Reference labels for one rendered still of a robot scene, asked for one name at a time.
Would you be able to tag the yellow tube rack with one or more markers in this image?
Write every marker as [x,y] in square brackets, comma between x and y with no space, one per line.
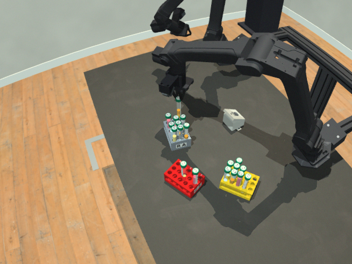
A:
[238,190]

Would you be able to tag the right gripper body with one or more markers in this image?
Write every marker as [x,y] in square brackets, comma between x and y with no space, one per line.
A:
[179,31]

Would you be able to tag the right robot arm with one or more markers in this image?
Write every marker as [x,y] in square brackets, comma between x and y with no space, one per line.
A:
[165,10]

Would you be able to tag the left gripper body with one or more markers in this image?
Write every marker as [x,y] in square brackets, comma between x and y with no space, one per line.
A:
[189,81]

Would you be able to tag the test tube with pink liquid and green-white cap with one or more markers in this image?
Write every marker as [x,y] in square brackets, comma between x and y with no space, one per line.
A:
[168,116]

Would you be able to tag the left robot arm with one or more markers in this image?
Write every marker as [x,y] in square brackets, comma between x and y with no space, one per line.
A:
[252,57]

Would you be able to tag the grey tube rack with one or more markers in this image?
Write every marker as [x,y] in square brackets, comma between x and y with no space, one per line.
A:
[178,144]

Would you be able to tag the red tube rack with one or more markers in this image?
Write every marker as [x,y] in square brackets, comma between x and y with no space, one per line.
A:
[184,184]

